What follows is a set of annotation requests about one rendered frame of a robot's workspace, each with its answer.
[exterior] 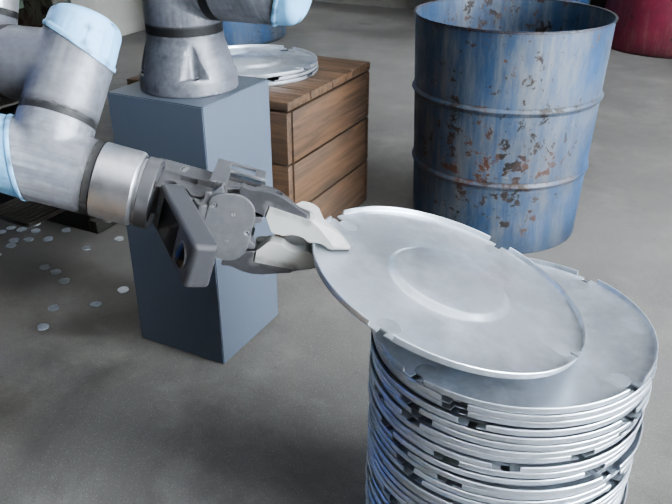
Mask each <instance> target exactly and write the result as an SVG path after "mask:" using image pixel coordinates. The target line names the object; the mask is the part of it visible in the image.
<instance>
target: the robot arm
mask: <svg viewBox="0 0 672 504"><path fill-rule="evenodd" d="M311 2H312V0H142V4H143V12H144V21H145V29H146V43H145V48H144V53H143V58H142V66H141V70H140V73H139V79H140V88H141V90H142V92H144V93H146V94H148V95H151V96H156V97H161V98H173V99H190V98H202V97H210V96H215V95H220V94H223V93H226V92H229V91H231V90H233V89H235V88H236V87H237V86H238V72H237V68H236V66H235V65H234V62H233V59H232V56H231V53H230V50H229V47H228V45H227V42H226V40H225V37H224V31H223V21H230V22H241V23H253V24H265V25H271V26H272V27H276V26H278V25H282V26H293V25H296V24H298V23H299V22H301V21H302V20H303V18H304V17H305V15H306V14H307V12H308V10H309V8H310V5H311ZM18 18H19V0H0V98H6V99H13V100H19V104H18V107H17V109H16V113H15V115H13V114H7V115H6V114H1V113H0V192H1V193H4V194H7V195H10V196H14V197H17V198H19V199H20V200H22V201H28V200H29V201H33V202H36V203H40V204H44V205H48V206H52V207H56V208H60V209H64V210H68V211H72V212H76V213H80V214H84V215H87V216H92V217H96V218H100V219H103V221H104V222H106V223H111V222H115V223H119V224H123V225H129V224H131V223H132V224H133V226H137V227H140V228H144V229H147V228H148V227H149V225H150V223H151V221H152V218H153V215H154V219H153V224H154V226H155V228H156V230H157V233H158V235H159V237H160V239H161V241H162V243H163V245H164V247H165V249H166V251H167V253H168V255H169V257H170V260H171V262H172V264H173V266H174V268H175V270H176V272H177V274H178V276H179V278H180V280H181V282H182V284H183V286H185V287H206V286H208V284H209V281H210V277H211V273H212V270H213V266H214V263H215V260H216V257H217V258H219V259H222V262H221V264H222V265H225V266H231V267H234V268H236V269H238V270H240V271H243V272H246V273H251V274H258V275H265V274H278V273H291V272H293V271H298V270H307V269H313V268H315V265H314V262H313V257H312V243H319V244H322V245H324V246H325V247H326V248H328V250H330V251H349V249H350V244H349V243H348V242H347V240H346V239H345V238H344V236H343V235H342V234H341V233H340V232H339V231H338V230H337V229H336V228H334V227H333V226H332V225H330V224H329V223H328V222H327V221H325V220H324V218H323V216H322V214H321V212H320V209H319V208H318V207H317V206H316V205H314V204H312V203H309V202H305V201H302V202H299V203H297V204H295V203H294V202H293V201H292V200H291V199H290V198H289V197H288V196H286V195H285V194H284V193H282V192H281V191H279V190H277V189H275V188H273V187H270V186H266V182H265V178H266V174H267V171H264V170H261V169H257V168H253V167H250V166H246V165H243V164H239V163H235V162H232V161H228V160H224V159H221V158H219V159H218V162H217V164H216V167H215V169H214V171H213V172H211V171H208V170H204V169H200V168H197V167H193V166H189V165H186V164H182V163H178V162H175V161H171V160H167V159H164V158H156V157H152V156H151V157H150V158H149V157H148V154H147V153H146V152H144V151H140V150H136V149H133V148H129V147H125V146H122V145H118V144H114V143H111V142H105V141H101V140H98V139H95V138H94V136H95V133H96V130H97V127H98V123H99V120H100V117H101V113H102V110H103V107H104V103H105V100H106V97H107V93H108V90H109V87H110V83H111V80H112V76H113V73H116V68H115V66H116V62H117V58H118V53H119V49H120V45H121V41H122V37H121V33H120V31H119V29H118V28H117V26H116V25H115V24H114V23H113V22H111V21H110V20H109V19H108V18H106V17H105V16H103V15H102V14H100V13H98V12H96V11H94V10H91V9H89V8H86V7H83V6H80V5H76V4H71V3H58V4H56V5H53V6H51V7H50V8H49V10H48V13H47V15H46V18H45V19H43V20H42V24H43V27H32V26H22V25H18ZM231 166H235V167H239V168H242V169H246V170H250V171H253V172H256V173H255V175H252V174H248V173H244V172H241V171H237V170H233V169H230V168H231ZM263 216H266V220H267V222H268V225H269V227H270V230H271V232H272V233H274V234H278V235H282V236H286V235H288V236H286V237H284V238H282V237H279V236H275V235H269V236H258V237H257V238H256V240H255V238H254V237H253V236H254V232H255V228H254V226H255V224H257V223H261V222H262V219H263Z"/></svg>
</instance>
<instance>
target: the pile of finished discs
mask: <svg viewBox="0 0 672 504"><path fill-rule="evenodd" d="M228 47H229V50H230V53H231V56H232V59H233V62H234V65H235V66H236V68H237V72H238V75H241V76H248V77H256V78H263V79H268V84H269V86H273V85H281V84H287V83H292V82H297V81H300V80H303V79H306V78H309V77H311V76H313V75H314V74H315V73H316V72H317V71H318V58H317V56H316V55H315V54H314V53H313V52H311V51H308V50H305V49H301V48H297V47H293V49H288V50H287V48H284V46H283V45H269V44H247V45H232V46H228ZM303 75H305V76H303ZM299 76H302V77H299Z"/></svg>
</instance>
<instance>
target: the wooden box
mask: <svg viewBox="0 0 672 504"><path fill-rule="evenodd" d="M317 58H318V71H317V72H316V73H315V74H314V75H313V76H311V77H309V78H306V79H303V80H300V81H297V82H292V83H287V84H281V85H273V86H269V108H270V131H271V155H272V179H273V188H275V189H277V190H279V191H281V192H282V193H284V194H285V195H286V196H288V197H289V198H290V199H291V200H292V201H293V202H294V203H295V204H297V203H299V202H302V201H305V202H309V203H312V204H314V205H316V206H317V207H318V208H319V209H320V212H321V214H322V216H323V218H324V220H325V219H326V218H328V217H329V216H332V218H334V219H336V220H337V221H339V222H341V220H339V219H338V218H337V216H339V215H342V212H343V210H346V209H350V208H356V207H359V206H360V205H361V204H362V203H363V202H364V201H365V200H366V199H367V160H366V159H367V157H368V117H366V116H367V115H368V109H369V71H368V70H369V69H370V62H366V61H358V60H349V59H341V58H333V57H324V56H317ZM332 218H331V219H332Z"/></svg>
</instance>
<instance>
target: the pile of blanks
mask: <svg viewBox="0 0 672 504"><path fill-rule="evenodd" d="M370 343H371V346H370V353H369V377H368V391H369V396H370V398H369V407H368V437H367V447H368V449H367V459H366V484H365V494H366V504H625V502H626V498H627V493H628V477H629V474H630V471H631V467H632V462H633V456H634V454H635V452H636V451H637V449H638V447H639V444H640V441H641V437H642V433H643V416H644V412H645V408H646V406H647V403H648V401H649V398H650V394H651V389H652V379H653V378H654V375H655V373H656V369H657V361H656V365H655V367H654V369H653V371H652V373H651V375H650V376H649V377H648V379H647V380H646V381H645V382H644V383H643V384H642V385H641V386H640V387H639V388H636V387H634V386H632V385H629V386H627V387H628V388H630V389H632V390H634V391H633V392H632V393H631V394H629V395H627V396H626V397H624V398H622V399H620V400H618V401H615V402H613V403H610V404H608V405H605V406H602V407H598V408H594V409H590V410H585V411H580V412H573V413H564V414H522V413H512V412H505V411H498V410H493V409H488V408H483V407H479V406H475V405H472V404H468V403H465V402H462V401H459V400H456V399H453V398H450V397H448V396H445V395H443V394H440V393H438V392H436V391H434V390H432V389H430V388H428V387H426V386H424V385H422V384H421V383H419V382H417V381H416V380H417V379H419V378H421V377H420V376H418V375H417V374H416V375H414V376H413V377H410V376H408V375H407V374H405V373H404V372H403V371H401V370H400V369H399V368H398V367H397V366H396V365H395V364H394V363H393V362H392V361H391V360H390V359H389V358H388V357H387V356H386V355H385V353H384V352H383V351H382V349H381V348H380V346H379V344H378V342H377V340H376V338H375V336H374V333H373V330H372V329H371V334H370Z"/></svg>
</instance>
